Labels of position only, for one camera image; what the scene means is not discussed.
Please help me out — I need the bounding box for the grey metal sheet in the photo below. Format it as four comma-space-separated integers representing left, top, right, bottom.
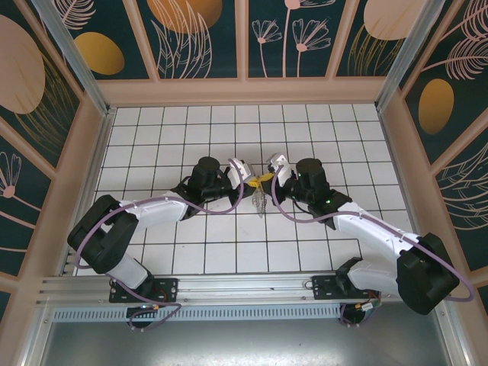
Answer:
36, 299, 457, 366

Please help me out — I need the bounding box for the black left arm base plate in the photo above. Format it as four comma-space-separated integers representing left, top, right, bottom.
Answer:
108, 277, 180, 304

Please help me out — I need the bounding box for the aluminium table side rail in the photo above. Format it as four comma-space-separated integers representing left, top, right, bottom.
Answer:
376, 108, 427, 270
59, 109, 116, 275

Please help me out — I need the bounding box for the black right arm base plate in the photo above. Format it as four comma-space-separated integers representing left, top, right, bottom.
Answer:
311, 274, 382, 303

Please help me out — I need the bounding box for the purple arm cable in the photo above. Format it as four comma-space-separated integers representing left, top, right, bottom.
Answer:
74, 156, 247, 332
269, 164, 477, 329

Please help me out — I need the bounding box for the aluminium frame post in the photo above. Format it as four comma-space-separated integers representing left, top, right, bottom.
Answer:
29, 0, 117, 117
374, 0, 446, 114

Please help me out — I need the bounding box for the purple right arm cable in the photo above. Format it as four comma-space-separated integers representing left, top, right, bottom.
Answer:
269, 164, 477, 329

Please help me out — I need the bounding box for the black round controller housing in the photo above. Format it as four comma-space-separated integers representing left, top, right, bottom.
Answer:
127, 303, 161, 331
340, 300, 382, 328

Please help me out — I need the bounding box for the grey slotted cable duct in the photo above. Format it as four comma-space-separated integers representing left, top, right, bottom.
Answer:
51, 306, 346, 323

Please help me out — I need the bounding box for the aluminium mounting rail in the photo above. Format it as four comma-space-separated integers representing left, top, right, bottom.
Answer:
36, 268, 453, 307

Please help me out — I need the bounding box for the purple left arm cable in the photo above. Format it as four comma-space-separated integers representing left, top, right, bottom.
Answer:
74, 156, 247, 332

